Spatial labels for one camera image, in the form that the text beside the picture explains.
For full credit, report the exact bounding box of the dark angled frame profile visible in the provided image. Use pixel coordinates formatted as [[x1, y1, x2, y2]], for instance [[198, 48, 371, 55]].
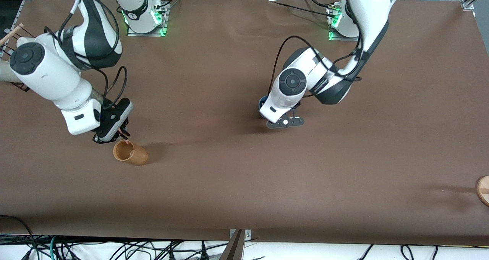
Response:
[[219, 229, 246, 260]]

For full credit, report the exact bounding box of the brown bamboo cup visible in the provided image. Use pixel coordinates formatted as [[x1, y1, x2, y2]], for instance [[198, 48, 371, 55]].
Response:
[[113, 140, 149, 166]]

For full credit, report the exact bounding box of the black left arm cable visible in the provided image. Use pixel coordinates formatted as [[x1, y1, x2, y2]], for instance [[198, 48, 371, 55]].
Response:
[[267, 36, 363, 96]]

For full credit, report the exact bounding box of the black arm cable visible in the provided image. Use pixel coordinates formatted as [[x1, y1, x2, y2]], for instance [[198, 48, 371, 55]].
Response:
[[267, 36, 363, 96], [100, 66, 128, 109]]

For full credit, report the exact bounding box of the metal table bracket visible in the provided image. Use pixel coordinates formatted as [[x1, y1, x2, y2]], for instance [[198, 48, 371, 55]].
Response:
[[229, 229, 252, 241]]

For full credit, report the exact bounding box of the round wooden board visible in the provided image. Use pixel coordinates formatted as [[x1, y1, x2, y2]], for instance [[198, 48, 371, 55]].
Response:
[[476, 175, 489, 207]]

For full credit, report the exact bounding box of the light wooden chopstick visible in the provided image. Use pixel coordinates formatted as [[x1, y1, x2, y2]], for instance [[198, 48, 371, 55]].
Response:
[[0, 23, 25, 46]]

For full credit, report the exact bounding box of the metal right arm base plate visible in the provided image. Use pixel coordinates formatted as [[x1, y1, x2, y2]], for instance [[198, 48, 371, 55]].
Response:
[[126, 0, 169, 37]]

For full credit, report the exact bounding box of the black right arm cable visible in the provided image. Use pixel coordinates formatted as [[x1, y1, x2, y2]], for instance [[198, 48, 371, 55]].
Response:
[[100, 66, 128, 109]]

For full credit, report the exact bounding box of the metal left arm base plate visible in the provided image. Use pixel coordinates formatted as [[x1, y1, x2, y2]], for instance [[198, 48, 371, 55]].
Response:
[[325, 5, 360, 42]]

